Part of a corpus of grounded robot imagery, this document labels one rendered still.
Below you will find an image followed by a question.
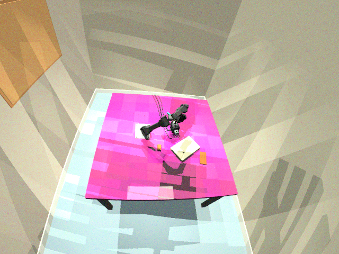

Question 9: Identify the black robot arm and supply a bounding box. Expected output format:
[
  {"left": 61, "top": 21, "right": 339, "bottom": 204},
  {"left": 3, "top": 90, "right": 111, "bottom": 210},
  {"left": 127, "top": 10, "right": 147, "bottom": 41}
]
[{"left": 140, "top": 103, "right": 189, "bottom": 136}]

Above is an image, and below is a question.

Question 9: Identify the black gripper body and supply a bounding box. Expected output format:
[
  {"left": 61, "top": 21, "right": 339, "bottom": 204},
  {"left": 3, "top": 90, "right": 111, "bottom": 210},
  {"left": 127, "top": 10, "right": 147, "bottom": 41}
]
[{"left": 167, "top": 114, "right": 186, "bottom": 121}]

